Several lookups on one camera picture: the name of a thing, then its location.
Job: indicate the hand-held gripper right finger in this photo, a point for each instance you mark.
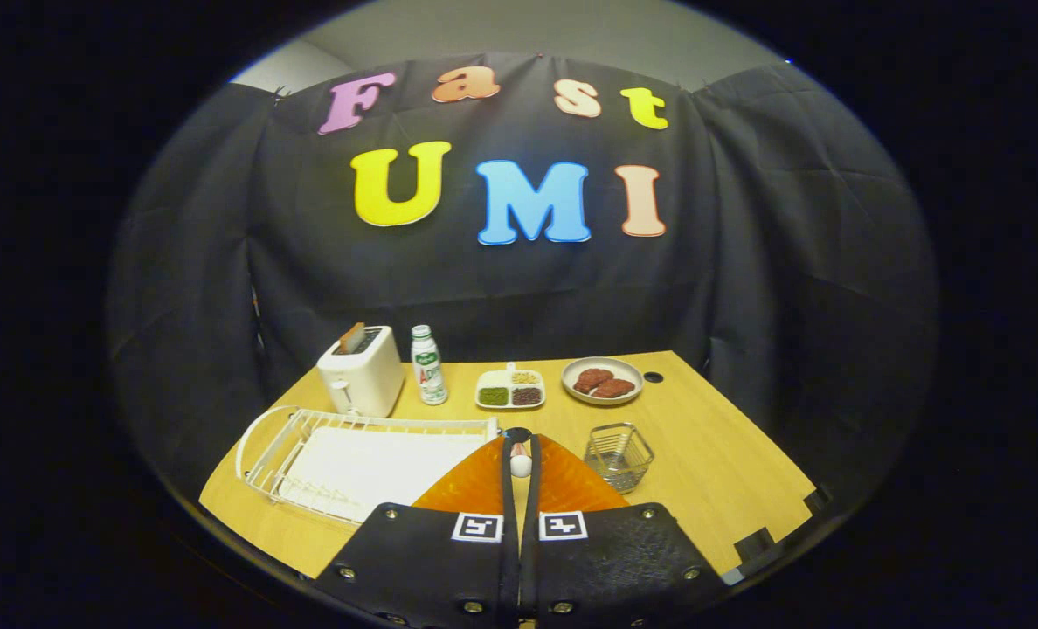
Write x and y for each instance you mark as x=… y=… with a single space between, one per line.
x=615 y=559

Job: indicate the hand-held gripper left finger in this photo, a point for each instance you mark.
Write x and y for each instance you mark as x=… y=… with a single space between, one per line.
x=414 y=559

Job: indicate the beige dish with patties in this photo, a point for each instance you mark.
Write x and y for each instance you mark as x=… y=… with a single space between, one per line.
x=628 y=367

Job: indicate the white divided dish with beans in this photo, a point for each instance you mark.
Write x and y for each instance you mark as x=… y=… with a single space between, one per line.
x=510 y=389

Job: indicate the red meat patty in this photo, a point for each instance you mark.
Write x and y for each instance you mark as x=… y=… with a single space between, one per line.
x=615 y=388
x=593 y=378

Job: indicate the white drink bottle green label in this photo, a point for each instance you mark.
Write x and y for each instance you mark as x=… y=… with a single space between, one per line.
x=429 y=371

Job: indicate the white toaster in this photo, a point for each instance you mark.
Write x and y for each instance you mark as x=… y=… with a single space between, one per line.
x=370 y=376

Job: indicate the toast slice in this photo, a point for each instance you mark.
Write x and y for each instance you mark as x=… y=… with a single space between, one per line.
x=351 y=338

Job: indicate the black backdrop cloth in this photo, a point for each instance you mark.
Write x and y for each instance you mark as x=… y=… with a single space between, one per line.
x=746 y=288

